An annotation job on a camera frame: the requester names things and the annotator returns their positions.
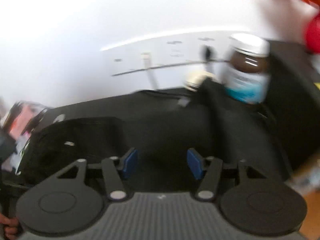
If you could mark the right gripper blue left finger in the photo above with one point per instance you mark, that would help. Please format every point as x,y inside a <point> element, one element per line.
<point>117,169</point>

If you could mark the red ribbed vase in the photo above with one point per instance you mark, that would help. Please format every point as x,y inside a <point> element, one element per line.
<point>312,35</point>

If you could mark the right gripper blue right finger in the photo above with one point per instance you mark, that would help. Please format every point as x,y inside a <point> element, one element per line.
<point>207,171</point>

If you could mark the silver desk grommet left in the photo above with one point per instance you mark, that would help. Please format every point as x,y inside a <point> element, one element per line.
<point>59,118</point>

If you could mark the person left hand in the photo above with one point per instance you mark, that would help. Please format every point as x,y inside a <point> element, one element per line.
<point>11,227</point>

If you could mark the white wall socket panel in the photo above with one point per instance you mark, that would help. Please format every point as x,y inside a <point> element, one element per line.
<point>127,57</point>

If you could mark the pink power strip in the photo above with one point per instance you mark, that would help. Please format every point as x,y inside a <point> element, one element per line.
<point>18,117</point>

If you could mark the brown fish oil bottle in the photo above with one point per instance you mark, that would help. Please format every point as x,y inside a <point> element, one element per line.
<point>247,73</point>

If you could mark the black box on desk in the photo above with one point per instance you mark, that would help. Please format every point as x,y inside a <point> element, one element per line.
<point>293,99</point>

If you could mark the black power plug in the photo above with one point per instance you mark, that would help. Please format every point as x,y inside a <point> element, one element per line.
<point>208,53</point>

